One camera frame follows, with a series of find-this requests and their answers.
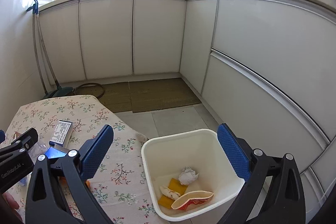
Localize crumpled white tissue ball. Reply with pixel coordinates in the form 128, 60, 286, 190
178, 166, 199, 185

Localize orange peel piece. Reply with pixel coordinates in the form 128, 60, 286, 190
59, 177, 91, 188

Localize stained crumpled tissue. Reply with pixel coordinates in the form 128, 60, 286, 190
159, 186, 181, 200

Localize red paper cup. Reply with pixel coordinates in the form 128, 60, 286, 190
171, 190, 214, 210

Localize white printed medicine box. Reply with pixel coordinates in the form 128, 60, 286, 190
49, 120, 73, 148

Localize yellow paper piece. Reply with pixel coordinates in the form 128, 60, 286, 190
158, 178, 188, 209

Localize dark ring on floor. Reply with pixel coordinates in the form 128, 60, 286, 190
74, 82, 106, 99

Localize white plastic trash bin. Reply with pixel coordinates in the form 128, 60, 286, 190
141, 129, 244, 222

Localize blue glossy box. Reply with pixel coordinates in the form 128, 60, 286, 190
45, 147, 67, 159

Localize floral tablecloth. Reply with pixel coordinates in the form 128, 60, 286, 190
1, 95, 165, 223

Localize brown woven floor mat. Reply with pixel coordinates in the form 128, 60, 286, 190
129, 78, 201, 113

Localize white kitchen cabinets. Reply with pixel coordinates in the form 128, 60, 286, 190
40, 0, 335, 201

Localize clear plastic bag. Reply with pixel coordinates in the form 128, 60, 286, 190
19, 141, 49, 186

